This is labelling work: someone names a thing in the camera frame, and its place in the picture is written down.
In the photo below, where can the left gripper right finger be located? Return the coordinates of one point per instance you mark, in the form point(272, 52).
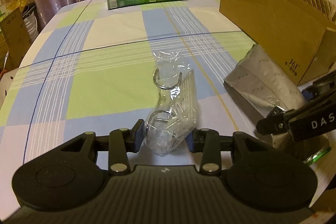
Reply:
point(207, 142)

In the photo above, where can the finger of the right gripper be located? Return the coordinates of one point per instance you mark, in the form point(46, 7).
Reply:
point(320, 86)
point(275, 123)

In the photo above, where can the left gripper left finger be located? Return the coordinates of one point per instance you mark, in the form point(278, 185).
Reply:
point(121, 142)

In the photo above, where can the silver foil tea bag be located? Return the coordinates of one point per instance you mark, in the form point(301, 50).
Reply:
point(257, 85)

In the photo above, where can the clear plastic hook bag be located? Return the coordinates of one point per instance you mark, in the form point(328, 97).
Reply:
point(176, 112)

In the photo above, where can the brown cardboard box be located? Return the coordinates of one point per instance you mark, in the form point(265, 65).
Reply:
point(295, 35)

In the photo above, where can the cardboard boxes by wall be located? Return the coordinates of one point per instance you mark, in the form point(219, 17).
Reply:
point(19, 29)

